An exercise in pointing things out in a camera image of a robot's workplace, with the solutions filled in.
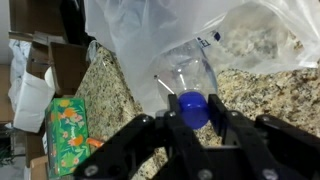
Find orange small object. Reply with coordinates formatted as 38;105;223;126
86;138;104;148

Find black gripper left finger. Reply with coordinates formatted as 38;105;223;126
73;93;214;180

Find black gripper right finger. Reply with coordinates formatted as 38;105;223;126
208;94;320;180

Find translucent plastic bag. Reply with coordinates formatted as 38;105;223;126
84;0;320;113

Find green tissue box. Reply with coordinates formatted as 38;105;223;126
45;98;91;178

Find water bottle blue cap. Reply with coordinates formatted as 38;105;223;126
148;38;219;130

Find cardboard box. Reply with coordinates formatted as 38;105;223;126
24;31;91;98

